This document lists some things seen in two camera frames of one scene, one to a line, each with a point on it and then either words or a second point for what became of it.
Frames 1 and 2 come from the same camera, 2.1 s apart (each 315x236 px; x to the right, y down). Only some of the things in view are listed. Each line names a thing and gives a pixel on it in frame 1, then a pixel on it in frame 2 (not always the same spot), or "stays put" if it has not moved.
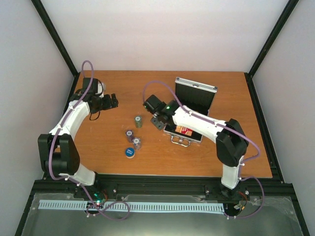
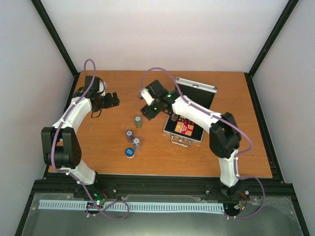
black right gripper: (158, 125) → (148, 113)
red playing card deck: (183, 130) stays put
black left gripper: (114, 102) stays put
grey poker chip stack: (136, 141) stays put
